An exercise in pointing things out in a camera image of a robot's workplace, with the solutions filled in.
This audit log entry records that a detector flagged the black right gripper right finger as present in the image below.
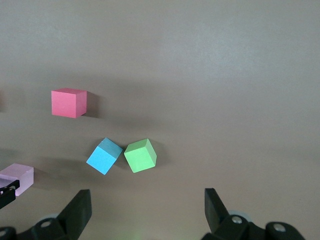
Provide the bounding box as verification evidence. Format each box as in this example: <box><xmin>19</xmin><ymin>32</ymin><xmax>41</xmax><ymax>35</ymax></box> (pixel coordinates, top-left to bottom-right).
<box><xmin>200</xmin><ymin>187</ymin><xmax>306</xmax><ymax>240</ymax></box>

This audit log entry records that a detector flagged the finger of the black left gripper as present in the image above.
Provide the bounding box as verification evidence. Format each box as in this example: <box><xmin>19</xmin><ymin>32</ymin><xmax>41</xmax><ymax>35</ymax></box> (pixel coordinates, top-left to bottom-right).
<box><xmin>0</xmin><ymin>178</ymin><xmax>21</xmax><ymax>210</ymax></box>

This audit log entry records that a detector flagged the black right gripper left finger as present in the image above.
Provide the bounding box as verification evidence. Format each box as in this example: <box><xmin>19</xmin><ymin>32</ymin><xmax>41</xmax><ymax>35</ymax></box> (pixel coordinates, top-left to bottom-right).
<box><xmin>15</xmin><ymin>189</ymin><xmax>93</xmax><ymax>240</ymax></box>

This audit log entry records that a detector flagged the pink foam cube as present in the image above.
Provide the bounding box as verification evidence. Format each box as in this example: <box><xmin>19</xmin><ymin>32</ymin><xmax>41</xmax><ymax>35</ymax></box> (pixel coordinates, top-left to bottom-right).
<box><xmin>0</xmin><ymin>163</ymin><xmax>35</xmax><ymax>197</ymax></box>

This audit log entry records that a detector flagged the blue foam cube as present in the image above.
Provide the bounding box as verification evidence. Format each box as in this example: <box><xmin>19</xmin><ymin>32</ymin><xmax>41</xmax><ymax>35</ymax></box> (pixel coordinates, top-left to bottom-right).
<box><xmin>85</xmin><ymin>137</ymin><xmax>124</xmax><ymax>176</ymax></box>

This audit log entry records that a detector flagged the red foam cube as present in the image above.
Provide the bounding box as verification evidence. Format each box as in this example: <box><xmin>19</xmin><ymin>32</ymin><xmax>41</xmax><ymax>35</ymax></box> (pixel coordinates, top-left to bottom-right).
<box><xmin>51</xmin><ymin>87</ymin><xmax>88</xmax><ymax>119</ymax></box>

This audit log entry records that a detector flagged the green foam cube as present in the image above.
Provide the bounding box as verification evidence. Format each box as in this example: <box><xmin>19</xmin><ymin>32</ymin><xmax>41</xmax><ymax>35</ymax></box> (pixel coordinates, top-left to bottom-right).
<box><xmin>123</xmin><ymin>138</ymin><xmax>158</xmax><ymax>174</ymax></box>

